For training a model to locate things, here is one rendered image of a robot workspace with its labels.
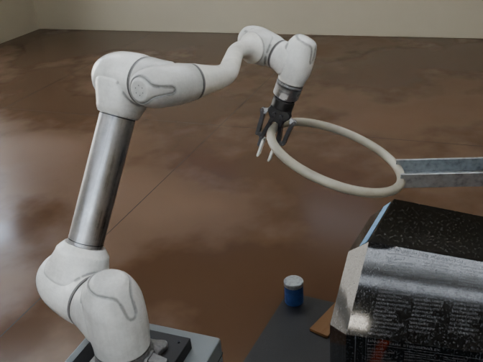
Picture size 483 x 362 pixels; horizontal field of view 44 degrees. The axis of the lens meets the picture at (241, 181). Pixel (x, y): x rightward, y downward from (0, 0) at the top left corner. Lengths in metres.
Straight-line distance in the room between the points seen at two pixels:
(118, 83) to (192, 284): 1.95
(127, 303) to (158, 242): 2.25
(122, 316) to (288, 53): 0.96
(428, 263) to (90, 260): 1.12
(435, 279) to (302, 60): 0.85
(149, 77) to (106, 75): 0.18
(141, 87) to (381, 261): 1.08
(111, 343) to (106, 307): 0.10
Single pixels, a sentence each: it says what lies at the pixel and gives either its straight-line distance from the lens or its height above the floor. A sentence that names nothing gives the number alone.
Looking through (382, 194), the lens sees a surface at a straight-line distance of 1.91.
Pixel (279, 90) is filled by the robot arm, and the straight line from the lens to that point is 2.00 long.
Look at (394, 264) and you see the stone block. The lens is 2.17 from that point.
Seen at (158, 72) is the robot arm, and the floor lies 1.58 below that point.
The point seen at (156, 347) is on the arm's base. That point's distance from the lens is 1.75.
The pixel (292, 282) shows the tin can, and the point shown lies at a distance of 3.12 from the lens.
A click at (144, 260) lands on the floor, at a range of 3.67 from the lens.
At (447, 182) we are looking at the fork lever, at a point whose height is 1.07.
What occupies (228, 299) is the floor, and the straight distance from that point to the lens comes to 3.28.
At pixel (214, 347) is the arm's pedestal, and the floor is 0.80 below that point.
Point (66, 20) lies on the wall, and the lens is 10.19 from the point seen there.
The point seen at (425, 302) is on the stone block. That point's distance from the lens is 2.14.
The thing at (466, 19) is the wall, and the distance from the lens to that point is 8.13.
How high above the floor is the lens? 2.01
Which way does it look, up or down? 27 degrees down
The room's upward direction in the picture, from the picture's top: 4 degrees counter-clockwise
